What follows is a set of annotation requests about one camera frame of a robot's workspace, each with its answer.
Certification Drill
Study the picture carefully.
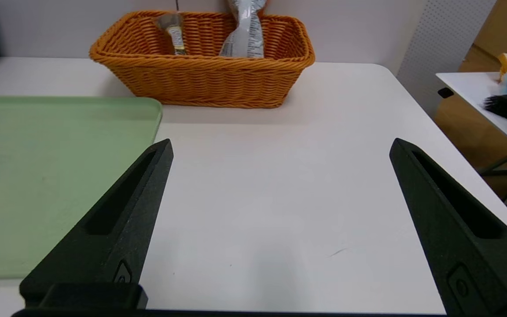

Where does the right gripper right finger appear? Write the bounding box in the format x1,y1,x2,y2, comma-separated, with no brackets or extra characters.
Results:
389,138,507,315

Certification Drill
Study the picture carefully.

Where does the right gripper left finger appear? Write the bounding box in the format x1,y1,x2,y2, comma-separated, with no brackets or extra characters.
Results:
19,139,174,309

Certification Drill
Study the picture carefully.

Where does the brown snack bar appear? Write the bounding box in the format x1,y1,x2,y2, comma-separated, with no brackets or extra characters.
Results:
156,13,187,56

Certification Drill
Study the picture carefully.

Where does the orange snack bag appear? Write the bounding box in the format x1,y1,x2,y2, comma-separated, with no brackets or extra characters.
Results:
219,0,267,59

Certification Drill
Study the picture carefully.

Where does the orange wicker basket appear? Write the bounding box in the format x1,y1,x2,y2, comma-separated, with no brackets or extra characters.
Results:
89,11,316,109

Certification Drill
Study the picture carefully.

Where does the green plastic tray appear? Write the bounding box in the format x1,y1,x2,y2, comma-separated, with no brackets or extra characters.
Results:
0,96,163,280

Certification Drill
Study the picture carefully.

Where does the white side table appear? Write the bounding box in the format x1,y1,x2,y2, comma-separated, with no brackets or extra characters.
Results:
436,72,507,207

